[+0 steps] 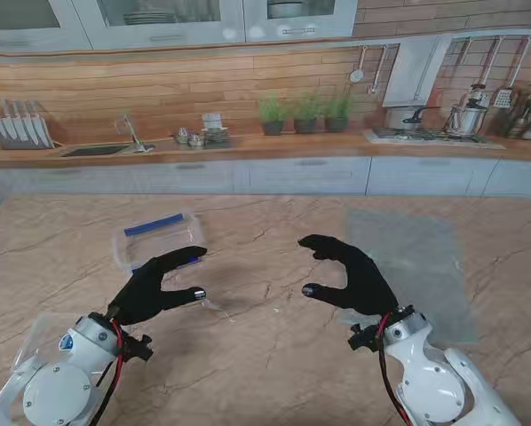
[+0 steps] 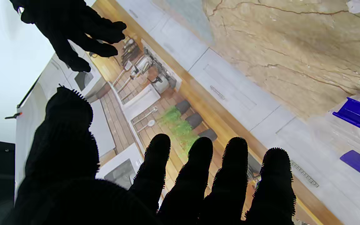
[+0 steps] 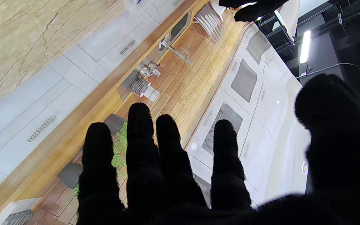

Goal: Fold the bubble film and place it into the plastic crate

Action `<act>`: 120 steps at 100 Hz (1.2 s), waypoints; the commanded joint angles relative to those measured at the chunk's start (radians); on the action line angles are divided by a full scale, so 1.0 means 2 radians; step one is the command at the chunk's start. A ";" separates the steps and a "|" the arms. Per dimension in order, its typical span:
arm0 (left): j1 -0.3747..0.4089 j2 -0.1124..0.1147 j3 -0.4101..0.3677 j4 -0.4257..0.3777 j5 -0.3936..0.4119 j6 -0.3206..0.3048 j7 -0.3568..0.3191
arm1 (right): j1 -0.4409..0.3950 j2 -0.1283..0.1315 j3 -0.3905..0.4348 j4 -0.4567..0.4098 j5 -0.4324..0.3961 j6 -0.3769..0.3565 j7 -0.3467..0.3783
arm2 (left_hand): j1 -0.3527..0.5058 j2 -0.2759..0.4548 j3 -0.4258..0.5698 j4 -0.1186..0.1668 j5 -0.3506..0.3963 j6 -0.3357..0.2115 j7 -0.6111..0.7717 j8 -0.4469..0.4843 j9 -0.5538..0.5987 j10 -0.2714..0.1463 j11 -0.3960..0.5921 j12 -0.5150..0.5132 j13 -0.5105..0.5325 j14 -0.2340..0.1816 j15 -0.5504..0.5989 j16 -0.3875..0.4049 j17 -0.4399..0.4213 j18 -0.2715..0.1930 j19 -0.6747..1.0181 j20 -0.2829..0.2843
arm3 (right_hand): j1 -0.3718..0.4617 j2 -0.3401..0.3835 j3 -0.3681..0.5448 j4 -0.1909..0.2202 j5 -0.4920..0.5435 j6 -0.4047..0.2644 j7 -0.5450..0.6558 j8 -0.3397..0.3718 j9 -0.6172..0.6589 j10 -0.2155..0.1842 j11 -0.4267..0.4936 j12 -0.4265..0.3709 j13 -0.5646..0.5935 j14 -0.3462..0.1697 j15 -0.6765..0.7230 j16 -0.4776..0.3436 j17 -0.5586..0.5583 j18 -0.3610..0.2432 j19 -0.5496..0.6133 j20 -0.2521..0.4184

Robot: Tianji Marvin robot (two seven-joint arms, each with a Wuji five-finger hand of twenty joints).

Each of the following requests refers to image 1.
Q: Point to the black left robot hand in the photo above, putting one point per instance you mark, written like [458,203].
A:
[145,293]

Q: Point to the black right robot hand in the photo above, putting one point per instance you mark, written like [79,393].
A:
[363,288]

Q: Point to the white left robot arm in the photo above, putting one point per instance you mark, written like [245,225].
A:
[57,390]

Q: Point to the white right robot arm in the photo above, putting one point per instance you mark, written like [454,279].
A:
[425,377]

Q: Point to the clear crate with blue tape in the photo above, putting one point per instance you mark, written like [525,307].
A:
[159,242]

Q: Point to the small white plastic scrap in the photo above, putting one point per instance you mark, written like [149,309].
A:
[212,305]

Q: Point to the clear lid with blue label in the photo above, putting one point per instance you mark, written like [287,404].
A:
[34,337]

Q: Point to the white lower kitchen cabinets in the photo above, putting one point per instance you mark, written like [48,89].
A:
[310,175]

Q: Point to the white kitchen cabinets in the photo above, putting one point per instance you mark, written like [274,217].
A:
[168,31]
[310,175]

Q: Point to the steel kitchen sink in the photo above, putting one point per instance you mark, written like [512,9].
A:
[94,151]

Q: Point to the steel kitchen faucet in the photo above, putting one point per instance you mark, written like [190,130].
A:
[134,135]

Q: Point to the wooden kitchen countertop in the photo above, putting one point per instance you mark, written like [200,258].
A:
[292,146]

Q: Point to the stack of white dishes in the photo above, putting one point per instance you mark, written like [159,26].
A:
[214,133]

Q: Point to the green herb in black pot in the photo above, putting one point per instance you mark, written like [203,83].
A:
[273,117]
[305,117]

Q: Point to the hanging steel ladle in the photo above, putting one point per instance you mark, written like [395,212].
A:
[372,91]

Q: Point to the knife block with knives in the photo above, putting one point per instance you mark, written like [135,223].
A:
[17,128]

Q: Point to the wooden pepper mills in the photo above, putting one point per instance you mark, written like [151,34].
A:
[520,115]

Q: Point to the hanging steel grater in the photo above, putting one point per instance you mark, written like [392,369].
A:
[501,98]

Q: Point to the white upper kitchen cabinets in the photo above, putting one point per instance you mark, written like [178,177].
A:
[168,31]

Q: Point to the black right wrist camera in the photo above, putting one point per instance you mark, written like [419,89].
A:
[362,339]

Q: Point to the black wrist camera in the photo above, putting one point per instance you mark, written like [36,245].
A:
[362,339]
[139,347]

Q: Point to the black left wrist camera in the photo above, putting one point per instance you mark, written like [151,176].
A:
[139,347]

